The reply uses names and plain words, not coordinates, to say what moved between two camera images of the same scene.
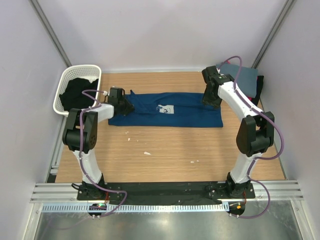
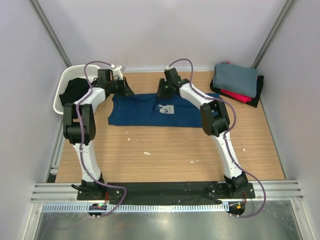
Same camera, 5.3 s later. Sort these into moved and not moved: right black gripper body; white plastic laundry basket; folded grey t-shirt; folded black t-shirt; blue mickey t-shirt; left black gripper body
Moved: left black gripper body; right black gripper body
Not moved: white plastic laundry basket; folded grey t-shirt; folded black t-shirt; blue mickey t-shirt
